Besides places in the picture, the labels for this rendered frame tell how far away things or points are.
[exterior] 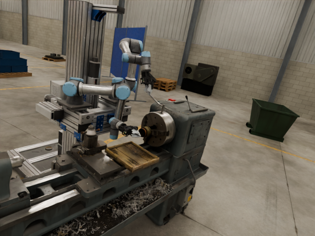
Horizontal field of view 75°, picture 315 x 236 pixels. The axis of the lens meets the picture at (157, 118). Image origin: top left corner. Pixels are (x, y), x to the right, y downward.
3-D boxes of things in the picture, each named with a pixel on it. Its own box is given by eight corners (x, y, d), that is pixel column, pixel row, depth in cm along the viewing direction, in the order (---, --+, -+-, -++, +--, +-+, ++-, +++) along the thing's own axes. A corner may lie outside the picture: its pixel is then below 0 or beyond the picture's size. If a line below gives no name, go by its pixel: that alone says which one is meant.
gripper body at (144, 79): (140, 84, 176) (139, 70, 175) (147, 84, 183) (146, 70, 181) (146, 84, 171) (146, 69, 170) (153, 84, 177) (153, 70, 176)
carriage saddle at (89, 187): (88, 151, 170) (89, 145, 168) (124, 181, 142) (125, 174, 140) (50, 162, 147) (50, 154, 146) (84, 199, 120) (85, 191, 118)
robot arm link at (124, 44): (117, 34, 208) (123, 52, 172) (128, 36, 212) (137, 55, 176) (116, 45, 215) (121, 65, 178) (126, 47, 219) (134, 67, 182)
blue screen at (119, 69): (101, 76, 1017) (106, 25, 944) (117, 77, 1052) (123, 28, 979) (123, 100, 670) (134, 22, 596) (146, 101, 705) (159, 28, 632)
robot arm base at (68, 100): (62, 100, 187) (63, 90, 183) (77, 99, 199) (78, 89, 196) (72, 106, 179) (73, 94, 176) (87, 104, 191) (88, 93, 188)
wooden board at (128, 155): (131, 144, 197) (131, 140, 196) (158, 161, 176) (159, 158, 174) (104, 151, 175) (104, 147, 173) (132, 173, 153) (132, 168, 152)
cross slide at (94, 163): (87, 146, 166) (87, 141, 165) (120, 173, 141) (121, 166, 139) (67, 151, 154) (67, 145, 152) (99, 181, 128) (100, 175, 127)
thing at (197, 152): (162, 184, 289) (175, 128, 262) (190, 204, 261) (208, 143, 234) (130, 202, 245) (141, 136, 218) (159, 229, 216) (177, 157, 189)
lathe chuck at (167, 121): (144, 134, 206) (152, 105, 194) (167, 151, 188) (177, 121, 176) (137, 136, 199) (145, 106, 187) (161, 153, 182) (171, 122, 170)
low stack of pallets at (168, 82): (161, 85, 1083) (162, 77, 1070) (176, 89, 1054) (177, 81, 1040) (150, 87, 972) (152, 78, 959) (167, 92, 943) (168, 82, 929)
